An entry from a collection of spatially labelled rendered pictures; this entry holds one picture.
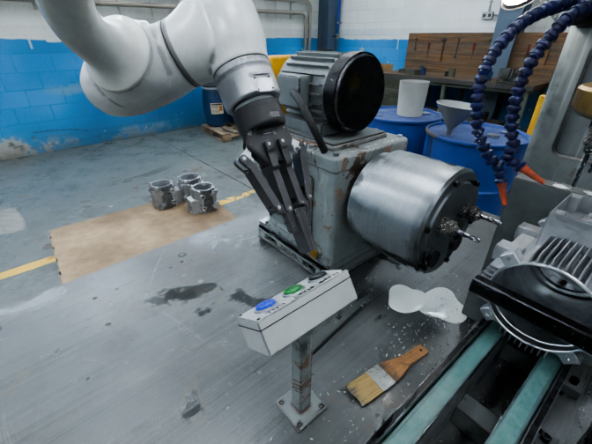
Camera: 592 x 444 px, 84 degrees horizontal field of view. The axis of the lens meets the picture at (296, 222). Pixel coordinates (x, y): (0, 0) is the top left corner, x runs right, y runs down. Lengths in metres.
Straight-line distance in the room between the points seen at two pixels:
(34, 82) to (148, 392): 5.08
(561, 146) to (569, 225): 0.27
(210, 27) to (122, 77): 0.14
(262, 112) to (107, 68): 0.21
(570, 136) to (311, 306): 0.67
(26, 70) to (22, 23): 0.52
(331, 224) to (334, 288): 0.34
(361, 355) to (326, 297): 0.30
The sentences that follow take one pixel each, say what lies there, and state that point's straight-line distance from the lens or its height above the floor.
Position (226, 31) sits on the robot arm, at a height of 1.40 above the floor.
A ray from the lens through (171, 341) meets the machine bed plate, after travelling 0.83.
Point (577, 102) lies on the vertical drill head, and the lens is 0.66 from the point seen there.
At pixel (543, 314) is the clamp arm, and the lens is 0.64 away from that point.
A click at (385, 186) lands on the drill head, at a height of 1.12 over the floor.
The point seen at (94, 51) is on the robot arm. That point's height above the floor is 1.38.
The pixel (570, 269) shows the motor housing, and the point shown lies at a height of 1.09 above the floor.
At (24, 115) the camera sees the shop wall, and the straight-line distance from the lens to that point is 5.62.
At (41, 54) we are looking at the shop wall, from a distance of 5.58.
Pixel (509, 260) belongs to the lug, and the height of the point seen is 1.07.
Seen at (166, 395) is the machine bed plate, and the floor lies 0.80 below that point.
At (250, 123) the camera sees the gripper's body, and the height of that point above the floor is 1.29.
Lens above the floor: 1.40
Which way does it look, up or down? 30 degrees down
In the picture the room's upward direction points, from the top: straight up
